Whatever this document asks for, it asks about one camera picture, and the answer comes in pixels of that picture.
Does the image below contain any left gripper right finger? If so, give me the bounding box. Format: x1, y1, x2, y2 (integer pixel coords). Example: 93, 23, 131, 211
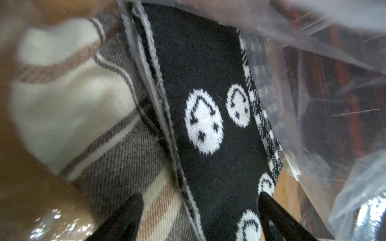
258, 192, 316, 241

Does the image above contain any clear plastic vacuum bag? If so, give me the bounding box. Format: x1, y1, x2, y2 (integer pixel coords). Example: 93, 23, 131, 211
1, 1, 386, 241

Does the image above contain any beige brown striped scarf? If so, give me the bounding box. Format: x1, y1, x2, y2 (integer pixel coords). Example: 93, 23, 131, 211
1, 13, 196, 241

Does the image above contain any black scarf white emblem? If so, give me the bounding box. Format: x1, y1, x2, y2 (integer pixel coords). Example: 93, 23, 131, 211
133, 1, 281, 241

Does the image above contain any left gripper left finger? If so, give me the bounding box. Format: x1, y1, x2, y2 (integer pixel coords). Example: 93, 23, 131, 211
86, 193, 144, 241

